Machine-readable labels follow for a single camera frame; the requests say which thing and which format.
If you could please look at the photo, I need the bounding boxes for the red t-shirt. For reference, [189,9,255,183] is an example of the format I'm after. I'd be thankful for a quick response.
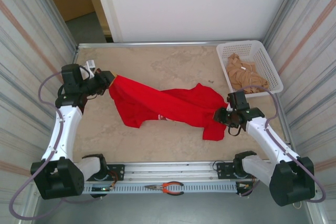
[108,74,232,141]

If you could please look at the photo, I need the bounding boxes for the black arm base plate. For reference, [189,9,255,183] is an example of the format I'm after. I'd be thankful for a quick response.
[216,161,238,180]
[86,164,125,182]

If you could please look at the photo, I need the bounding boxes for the thin black right gripper cable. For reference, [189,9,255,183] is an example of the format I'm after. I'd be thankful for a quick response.
[227,126,244,136]

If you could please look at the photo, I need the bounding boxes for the aluminium mounting rail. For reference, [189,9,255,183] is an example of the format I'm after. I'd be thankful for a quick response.
[78,161,263,183]

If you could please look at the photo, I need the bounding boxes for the metal corner post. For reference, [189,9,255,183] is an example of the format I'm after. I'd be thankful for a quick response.
[262,0,311,49]
[30,0,79,51]

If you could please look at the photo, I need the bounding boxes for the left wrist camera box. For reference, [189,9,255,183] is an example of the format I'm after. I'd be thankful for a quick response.
[83,60,97,79]

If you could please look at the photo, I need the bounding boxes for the white plastic basket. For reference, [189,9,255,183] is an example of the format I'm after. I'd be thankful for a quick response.
[216,40,284,96]

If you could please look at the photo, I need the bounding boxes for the orange handled pliers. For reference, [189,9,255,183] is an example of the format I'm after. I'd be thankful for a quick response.
[144,181,185,197]

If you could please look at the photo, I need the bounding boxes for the grey slotted cable duct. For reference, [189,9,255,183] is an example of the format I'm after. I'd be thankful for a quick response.
[82,182,238,195]

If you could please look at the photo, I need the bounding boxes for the tan crumpled cloth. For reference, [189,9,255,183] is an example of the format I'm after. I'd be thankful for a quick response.
[226,52,270,95]

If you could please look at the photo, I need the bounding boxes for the aluminium table end rail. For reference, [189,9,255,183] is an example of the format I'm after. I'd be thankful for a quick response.
[77,40,263,49]

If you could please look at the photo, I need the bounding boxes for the white door frame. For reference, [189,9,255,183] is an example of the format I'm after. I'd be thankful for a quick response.
[90,0,124,43]

